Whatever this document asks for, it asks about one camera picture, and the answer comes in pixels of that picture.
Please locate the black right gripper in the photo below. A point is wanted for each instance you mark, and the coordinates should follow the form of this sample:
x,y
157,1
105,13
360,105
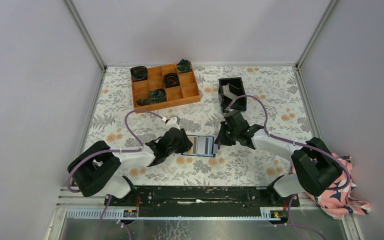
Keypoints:
x,y
221,139

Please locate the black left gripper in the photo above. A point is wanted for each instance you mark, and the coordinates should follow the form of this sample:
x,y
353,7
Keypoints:
x,y
186,144

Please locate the gold credit card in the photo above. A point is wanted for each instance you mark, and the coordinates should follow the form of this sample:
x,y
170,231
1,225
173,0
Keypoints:
x,y
193,149

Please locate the blue leather card holder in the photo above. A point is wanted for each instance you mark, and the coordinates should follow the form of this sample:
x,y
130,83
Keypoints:
x,y
215,149

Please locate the white card with black stripe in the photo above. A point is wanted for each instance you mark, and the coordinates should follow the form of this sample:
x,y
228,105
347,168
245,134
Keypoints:
x,y
205,145

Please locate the black plastic card bin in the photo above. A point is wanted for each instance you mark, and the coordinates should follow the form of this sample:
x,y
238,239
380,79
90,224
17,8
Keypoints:
x,y
240,104

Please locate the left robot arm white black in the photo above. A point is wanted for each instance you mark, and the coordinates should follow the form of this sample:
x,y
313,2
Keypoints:
x,y
94,170

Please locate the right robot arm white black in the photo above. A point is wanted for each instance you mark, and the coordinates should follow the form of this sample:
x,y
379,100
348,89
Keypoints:
x,y
315,170

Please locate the stack of cards in bin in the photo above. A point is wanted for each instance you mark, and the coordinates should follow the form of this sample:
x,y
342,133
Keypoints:
x,y
230,91

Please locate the floral table mat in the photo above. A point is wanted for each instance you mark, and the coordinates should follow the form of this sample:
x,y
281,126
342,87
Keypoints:
x,y
274,97

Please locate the green rolled belt front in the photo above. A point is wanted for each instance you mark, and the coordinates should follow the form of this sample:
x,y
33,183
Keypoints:
x,y
154,97

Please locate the orange wooden compartment tray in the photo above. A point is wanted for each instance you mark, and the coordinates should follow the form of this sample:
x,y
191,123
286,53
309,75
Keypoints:
x,y
187,93

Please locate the black rolled belt centre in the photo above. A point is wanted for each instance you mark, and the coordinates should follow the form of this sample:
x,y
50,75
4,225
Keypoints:
x,y
171,80

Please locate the green rolled belt top-right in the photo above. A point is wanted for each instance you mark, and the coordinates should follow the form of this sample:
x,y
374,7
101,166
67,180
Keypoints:
x,y
183,66

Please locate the black rolled belt top-left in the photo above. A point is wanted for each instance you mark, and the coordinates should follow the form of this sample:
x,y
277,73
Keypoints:
x,y
139,73

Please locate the pink patterned cloth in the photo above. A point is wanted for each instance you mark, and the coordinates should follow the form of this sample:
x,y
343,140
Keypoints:
x,y
338,203

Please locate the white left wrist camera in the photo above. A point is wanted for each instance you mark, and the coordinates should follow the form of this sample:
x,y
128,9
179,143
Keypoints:
x,y
172,122

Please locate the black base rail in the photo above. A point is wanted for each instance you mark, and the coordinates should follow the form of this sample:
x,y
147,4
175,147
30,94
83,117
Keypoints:
x,y
203,201

